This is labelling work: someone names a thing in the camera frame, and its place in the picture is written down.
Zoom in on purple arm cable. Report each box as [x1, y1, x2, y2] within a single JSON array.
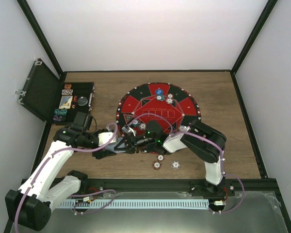
[[129, 113, 245, 215], [14, 122, 118, 233]]

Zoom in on blue orange chip top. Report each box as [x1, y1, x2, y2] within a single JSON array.
[[166, 98, 173, 104]]

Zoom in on clear round dealer button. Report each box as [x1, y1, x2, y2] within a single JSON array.
[[77, 97, 88, 106]]

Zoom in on blue backed card deck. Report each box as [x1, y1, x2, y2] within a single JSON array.
[[104, 137, 126, 153]]

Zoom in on black aluminium front rail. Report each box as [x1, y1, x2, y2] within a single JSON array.
[[77, 178, 279, 198]]

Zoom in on orange chips in case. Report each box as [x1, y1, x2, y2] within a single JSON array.
[[61, 83, 73, 96]]

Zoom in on orange black chip top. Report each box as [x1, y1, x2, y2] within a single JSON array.
[[167, 93, 173, 99]]

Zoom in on green chips in case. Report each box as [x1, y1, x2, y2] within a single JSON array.
[[54, 109, 67, 116]]

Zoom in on green blue chip top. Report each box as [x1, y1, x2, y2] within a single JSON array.
[[156, 95, 164, 101]]

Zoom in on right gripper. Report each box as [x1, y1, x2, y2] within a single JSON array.
[[114, 133, 157, 154]]

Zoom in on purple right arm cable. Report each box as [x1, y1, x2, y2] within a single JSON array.
[[129, 113, 245, 215]]

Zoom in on chrome case handle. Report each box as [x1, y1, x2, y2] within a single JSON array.
[[88, 93, 94, 107]]

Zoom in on purple chips in case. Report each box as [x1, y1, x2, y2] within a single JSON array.
[[53, 116, 65, 122]]

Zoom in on blue small blind button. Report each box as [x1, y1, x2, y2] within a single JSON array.
[[155, 88, 163, 96]]

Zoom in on round red black poker mat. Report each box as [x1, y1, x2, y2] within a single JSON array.
[[116, 83, 201, 137]]

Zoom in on card deck in case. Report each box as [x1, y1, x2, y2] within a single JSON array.
[[58, 96, 73, 109]]

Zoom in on light blue slotted cable duct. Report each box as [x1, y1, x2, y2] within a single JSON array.
[[57, 199, 209, 210]]

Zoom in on orange black chip stack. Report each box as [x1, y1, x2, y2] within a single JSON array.
[[153, 162, 162, 170]]

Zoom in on green blue chip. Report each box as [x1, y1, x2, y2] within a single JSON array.
[[156, 95, 164, 101], [132, 120, 139, 127]]

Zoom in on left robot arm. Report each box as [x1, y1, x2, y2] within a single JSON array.
[[5, 113, 118, 233]]

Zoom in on black poker case lid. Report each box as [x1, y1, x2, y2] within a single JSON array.
[[15, 58, 61, 122]]

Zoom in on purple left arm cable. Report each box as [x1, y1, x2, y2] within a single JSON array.
[[14, 122, 118, 233]]

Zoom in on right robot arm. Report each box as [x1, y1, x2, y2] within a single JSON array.
[[114, 120, 226, 196]]

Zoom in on black poker case tray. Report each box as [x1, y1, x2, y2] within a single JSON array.
[[50, 82, 95, 125]]

